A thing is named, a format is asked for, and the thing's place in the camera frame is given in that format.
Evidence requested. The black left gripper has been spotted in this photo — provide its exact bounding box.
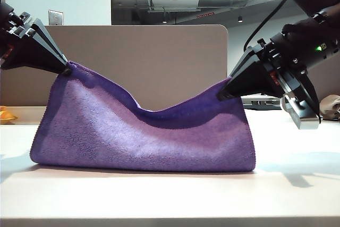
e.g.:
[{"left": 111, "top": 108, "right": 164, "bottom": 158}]
[{"left": 0, "top": 18, "right": 73, "bottom": 77}]

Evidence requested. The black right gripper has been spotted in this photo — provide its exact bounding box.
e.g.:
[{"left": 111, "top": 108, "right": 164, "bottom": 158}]
[{"left": 217, "top": 39, "right": 320, "bottom": 118}]

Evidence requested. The purple microfiber cloth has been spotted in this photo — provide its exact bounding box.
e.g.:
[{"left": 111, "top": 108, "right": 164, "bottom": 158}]
[{"left": 29, "top": 60, "right": 257, "bottom": 173}]

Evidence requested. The crumpled brown cloth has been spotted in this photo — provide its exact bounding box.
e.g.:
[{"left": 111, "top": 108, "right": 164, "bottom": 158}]
[{"left": 319, "top": 94, "right": 340, "bottom": 121}]

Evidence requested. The small orange object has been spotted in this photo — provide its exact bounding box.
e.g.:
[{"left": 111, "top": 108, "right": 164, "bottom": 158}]
[{"left": 0, "top": 105, "right": 18, "bottom": 124}]

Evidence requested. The wide brown desk divider panel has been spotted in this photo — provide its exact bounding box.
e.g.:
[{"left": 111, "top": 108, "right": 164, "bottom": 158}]
[{"left": 0, "top": 24, "right": 230, "bottom": 111}]

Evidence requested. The silver left camera mount bracket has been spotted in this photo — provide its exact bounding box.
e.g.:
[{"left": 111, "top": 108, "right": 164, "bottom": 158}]
[{"left": 8, "top": 11, "right": 37, "bottom": 39}]

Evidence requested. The metal wall switch plate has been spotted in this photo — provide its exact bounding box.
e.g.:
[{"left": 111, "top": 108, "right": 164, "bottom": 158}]
[{"left": 47, "top": 9, "right": 64, "bottom": 27}]

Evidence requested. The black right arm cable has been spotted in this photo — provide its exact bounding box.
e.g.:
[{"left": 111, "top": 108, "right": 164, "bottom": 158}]
[{"left": 243, "top": 0, "right": 293, "bottom": 53}]

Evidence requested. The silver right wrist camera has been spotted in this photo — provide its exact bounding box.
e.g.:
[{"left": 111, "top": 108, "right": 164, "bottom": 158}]
[{"left": 280, "top": 95, "right": 323, "bottom": 131}]

